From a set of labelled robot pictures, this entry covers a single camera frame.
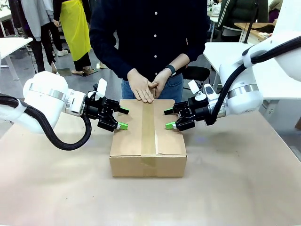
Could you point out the white sneakers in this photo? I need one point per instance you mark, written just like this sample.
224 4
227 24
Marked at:
63 53

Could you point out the person in dark shirt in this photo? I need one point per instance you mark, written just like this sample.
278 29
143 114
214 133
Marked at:
145 35

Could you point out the standing figure in black clothes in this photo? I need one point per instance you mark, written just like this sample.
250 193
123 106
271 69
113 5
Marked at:
82 63

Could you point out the yellow apron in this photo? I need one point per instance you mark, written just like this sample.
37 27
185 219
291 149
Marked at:
75 26

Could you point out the person's left forearm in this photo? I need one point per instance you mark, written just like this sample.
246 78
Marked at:
185 58

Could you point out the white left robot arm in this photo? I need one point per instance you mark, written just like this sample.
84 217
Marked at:
44 99

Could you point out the brown cardboard box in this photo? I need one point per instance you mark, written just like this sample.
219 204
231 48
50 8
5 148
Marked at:
127 146

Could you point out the person's left hand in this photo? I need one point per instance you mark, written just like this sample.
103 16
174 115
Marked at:
162 80

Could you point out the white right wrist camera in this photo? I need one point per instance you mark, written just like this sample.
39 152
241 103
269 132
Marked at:
194 86

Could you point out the brown packing tape strip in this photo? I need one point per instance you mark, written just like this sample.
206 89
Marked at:
148 131

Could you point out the black office chair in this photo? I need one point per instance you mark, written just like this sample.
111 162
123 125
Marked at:
200 73

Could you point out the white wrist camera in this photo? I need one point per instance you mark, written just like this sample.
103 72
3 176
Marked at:
102 87
194 86

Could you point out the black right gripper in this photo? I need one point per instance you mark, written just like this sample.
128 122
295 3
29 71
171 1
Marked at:
200 109

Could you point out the green edged floor board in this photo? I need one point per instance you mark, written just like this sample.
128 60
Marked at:
87 71

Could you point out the black wrist watch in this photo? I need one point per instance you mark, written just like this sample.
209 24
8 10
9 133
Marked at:
171 70

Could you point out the person in grey top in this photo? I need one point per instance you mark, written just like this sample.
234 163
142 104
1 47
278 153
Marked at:
35 18

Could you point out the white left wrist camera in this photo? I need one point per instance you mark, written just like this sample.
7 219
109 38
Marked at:
102 87

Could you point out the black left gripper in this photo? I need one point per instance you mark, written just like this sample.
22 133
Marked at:
98 108

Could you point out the small white table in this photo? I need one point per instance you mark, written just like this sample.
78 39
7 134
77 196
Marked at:
14 46

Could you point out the black vertical pole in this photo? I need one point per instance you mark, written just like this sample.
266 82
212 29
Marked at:
250 21

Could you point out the flat mannequin base board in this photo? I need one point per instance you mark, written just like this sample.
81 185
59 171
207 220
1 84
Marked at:
101 66

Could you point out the wooden work table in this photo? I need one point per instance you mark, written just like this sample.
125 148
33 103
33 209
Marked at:
258 29

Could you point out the person's right forearm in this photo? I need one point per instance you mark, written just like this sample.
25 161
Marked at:
110 61

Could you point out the person in dark puffer jacket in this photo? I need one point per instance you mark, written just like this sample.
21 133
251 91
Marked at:
244 11

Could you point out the person's right hand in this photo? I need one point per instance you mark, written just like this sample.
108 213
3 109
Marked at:
141 87

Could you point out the person in purple top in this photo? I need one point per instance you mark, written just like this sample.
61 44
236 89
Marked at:
274 15

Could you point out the white plastic basket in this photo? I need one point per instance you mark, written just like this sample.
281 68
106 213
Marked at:
216 10

